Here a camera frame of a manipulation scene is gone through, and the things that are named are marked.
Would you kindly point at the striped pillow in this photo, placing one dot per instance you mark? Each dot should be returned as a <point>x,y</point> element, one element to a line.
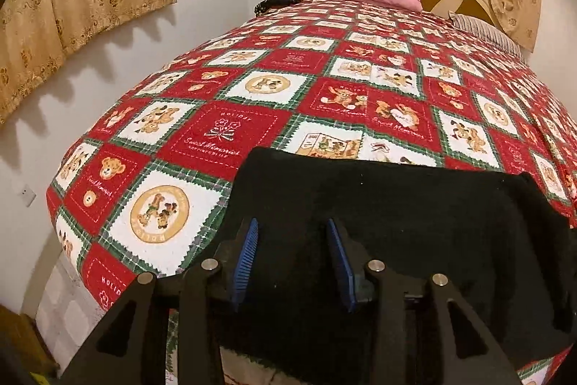
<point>487,33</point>

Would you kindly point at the dark cloth bundle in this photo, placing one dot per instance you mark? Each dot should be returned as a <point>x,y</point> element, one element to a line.
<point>277,1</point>

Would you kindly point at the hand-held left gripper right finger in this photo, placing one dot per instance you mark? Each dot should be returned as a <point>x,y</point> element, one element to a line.
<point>339,263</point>

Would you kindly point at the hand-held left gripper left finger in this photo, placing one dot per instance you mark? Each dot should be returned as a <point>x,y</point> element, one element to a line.
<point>245,258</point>

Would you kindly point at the black pants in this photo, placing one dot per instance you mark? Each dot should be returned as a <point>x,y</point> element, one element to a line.
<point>405,209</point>

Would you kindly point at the brown wooden furniture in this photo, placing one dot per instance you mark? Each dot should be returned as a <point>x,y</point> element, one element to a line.
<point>18,340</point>

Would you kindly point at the white wall outlet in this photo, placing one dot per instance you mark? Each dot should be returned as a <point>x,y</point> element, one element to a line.
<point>27,194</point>

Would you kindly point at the red printed bear bedspread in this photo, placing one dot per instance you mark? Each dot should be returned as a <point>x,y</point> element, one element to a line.
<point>288,96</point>

